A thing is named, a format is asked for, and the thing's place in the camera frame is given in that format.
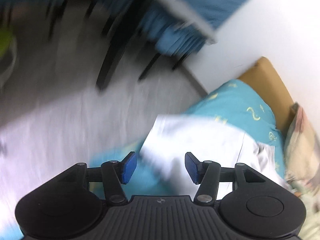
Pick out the plaid pillow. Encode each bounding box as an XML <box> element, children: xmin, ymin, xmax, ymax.
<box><xmin>282</xmin><ymin>102</ymin><xmax>320</xmax><ymax>188</ymax></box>

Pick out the white garment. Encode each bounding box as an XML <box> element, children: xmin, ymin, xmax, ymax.
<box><xmin>139</xmin><ymin>114</ymin><xmax>276</xmax><ymax>196</ymax></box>

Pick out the tan padded bed headboard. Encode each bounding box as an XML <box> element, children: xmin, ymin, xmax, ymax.
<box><xmin>237</xmin><ymin>56</ymin><xmax>297</xmax><ymax>136</ymax></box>

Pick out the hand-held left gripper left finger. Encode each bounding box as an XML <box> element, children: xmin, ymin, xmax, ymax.
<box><xmin>57</xmin><ymin>151</ymin><xmax>137</xmax><ymax>204</ymax></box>

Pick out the lime green plastic object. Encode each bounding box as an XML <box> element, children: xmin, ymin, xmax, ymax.
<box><xmin>0</xmin><ymin>29</ymin><xmax>17</xmax><ymax>58</ymax></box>

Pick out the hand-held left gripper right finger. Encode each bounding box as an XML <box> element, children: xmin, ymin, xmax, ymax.
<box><xmin>184</xmin><ymin>152</ymin><xmax>267</xmax><ymax>205</ymax></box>

